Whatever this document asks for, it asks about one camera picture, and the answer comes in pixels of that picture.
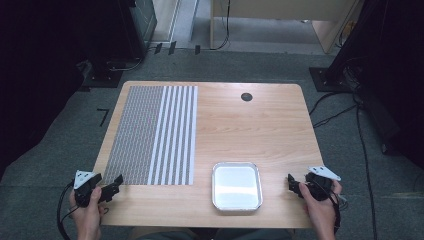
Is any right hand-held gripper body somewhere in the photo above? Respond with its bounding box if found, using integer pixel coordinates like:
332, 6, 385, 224
304, 165, 342, 202

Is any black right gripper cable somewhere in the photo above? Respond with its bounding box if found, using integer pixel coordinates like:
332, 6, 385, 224
328, 191, 343, 235

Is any person's right hand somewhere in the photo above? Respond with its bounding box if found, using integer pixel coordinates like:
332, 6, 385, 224
298, 179, 344, 232

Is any silver metal tray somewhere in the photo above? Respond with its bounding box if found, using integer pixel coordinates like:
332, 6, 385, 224
211, 161, 264, 213

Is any black stand base plate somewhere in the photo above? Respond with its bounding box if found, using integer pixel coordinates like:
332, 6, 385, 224
308, 66, 355, 94
78, 59, 125, 92

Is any dark curtain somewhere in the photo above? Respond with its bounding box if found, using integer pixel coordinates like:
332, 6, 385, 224
0, 0, 134, 183

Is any light wooden desk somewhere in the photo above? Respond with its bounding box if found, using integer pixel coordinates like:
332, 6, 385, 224
209, 0, 364, 55

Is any person's left hand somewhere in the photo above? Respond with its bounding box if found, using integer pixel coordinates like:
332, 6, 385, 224
68, 186, 106, 233

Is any person's dark clothing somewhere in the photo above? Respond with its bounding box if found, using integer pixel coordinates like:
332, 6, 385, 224
128, 227, 295, 240

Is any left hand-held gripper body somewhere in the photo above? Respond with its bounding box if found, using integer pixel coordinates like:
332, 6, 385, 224
73, 169, 103, 209

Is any thin cable at stand base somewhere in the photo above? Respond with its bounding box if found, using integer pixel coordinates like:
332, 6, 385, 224
107, 55, 146, 73

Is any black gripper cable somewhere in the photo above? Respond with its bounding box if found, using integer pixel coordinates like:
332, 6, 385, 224
328, 191, 343, 235
56, 180, 81, 240

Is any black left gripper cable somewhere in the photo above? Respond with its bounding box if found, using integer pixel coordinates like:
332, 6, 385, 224
56, 180, 81, 240

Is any long black floor cable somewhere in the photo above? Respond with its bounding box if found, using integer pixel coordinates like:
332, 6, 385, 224
355, 96, 379, 240

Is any grey striped woven placemat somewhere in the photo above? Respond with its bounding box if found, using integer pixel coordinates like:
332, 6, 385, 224
102, 85, 199, 186

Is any black hanging cable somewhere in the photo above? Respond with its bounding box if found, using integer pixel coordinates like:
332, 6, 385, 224
210, 0, 232, 52

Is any dark equipment cabinet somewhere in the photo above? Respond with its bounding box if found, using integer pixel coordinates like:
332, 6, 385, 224
118, 0, 158, 61

